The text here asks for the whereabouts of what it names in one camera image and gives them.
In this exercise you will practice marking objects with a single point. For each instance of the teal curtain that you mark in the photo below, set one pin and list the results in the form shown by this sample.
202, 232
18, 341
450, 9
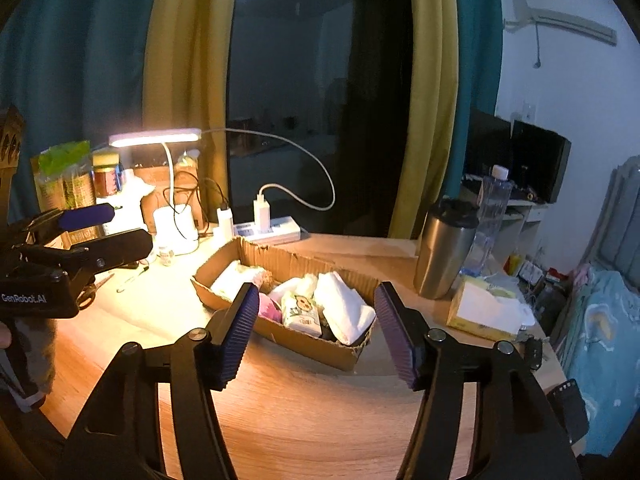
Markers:
75, 50
477, 60

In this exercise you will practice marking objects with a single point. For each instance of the black car key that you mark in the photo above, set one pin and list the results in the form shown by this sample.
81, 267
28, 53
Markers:
533, 352

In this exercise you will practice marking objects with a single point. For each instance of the white desk lamp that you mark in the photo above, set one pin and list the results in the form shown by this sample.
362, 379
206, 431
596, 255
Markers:
175, 230

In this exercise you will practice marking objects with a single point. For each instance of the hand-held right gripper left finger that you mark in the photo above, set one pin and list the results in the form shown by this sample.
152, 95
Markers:
240, 330

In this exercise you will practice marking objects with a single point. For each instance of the small white charger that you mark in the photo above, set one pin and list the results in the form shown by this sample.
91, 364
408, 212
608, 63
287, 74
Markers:
226, 222

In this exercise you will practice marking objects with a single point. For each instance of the cardboard box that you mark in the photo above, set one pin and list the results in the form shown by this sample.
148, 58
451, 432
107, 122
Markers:
310, 345

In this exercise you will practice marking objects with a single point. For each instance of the black monitor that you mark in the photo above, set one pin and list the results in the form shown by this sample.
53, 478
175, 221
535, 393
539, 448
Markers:
540, 160

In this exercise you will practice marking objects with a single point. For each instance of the white power strip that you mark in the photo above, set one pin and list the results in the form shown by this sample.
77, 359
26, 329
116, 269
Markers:
280, 227

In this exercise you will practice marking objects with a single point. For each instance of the white towel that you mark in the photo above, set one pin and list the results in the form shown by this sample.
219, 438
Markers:
345, 305

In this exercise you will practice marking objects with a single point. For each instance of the blue printed blanket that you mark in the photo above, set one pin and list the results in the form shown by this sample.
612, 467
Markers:
605, 350

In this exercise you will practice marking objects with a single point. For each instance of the yellow tissue box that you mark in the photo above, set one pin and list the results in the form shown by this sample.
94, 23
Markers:
480, 310

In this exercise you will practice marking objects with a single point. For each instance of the yellow curtain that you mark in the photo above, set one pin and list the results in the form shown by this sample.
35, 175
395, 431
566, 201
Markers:
190, 60
430, 85

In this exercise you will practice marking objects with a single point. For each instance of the cartoon print tissue pack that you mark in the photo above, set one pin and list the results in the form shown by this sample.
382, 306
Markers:
300, 315

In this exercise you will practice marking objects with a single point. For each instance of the brown fluffy pouch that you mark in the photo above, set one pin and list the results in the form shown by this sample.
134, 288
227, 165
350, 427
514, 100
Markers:
332, 332

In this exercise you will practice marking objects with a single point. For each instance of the clear plastic water bottle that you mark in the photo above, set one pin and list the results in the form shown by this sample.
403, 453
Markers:
492, 210

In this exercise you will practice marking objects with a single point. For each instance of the white air conditioner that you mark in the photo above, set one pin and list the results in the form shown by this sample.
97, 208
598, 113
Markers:
565, 20

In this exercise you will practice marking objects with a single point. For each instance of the brown cardboard carton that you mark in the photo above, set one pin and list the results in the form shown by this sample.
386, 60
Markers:
150, 195

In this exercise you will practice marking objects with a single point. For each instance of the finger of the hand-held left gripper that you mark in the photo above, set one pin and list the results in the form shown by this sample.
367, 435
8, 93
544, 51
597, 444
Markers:
85, 215
115, 250

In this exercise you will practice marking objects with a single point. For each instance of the small pink label bottle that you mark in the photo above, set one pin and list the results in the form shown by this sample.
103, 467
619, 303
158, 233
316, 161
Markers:
165, 257

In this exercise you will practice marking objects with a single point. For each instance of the green snack packet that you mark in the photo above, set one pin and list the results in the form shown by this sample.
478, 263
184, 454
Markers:
62, 185

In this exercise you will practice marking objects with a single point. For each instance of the person's left hand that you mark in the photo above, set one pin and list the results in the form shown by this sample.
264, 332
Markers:
3, 335

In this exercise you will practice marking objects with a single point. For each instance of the black scissors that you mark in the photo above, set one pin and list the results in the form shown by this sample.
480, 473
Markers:
92, 292

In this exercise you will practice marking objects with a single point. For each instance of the yellow lid jar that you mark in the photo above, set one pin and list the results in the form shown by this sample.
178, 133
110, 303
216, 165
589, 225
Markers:
106, 177

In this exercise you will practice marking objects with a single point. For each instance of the clear pen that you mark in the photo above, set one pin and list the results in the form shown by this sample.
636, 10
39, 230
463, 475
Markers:
132, 280

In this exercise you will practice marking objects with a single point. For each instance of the pink fluffy pouch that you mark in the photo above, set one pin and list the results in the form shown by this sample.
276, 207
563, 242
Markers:
270, 307

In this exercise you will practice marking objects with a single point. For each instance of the steel tumbler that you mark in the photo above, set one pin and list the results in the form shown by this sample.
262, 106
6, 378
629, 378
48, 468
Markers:
442, 255

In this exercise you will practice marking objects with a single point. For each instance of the clear bubble wrap piece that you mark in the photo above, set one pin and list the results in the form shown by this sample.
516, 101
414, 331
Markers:
307, 285

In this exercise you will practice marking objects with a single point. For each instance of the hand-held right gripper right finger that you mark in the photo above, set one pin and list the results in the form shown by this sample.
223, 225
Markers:
395, 330

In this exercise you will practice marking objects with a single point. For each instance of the white fluffy cloth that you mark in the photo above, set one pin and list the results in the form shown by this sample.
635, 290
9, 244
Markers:
235, 280

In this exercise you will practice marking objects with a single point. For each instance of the grey padded headboard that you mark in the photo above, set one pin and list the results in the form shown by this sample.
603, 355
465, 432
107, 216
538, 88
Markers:
622, 210

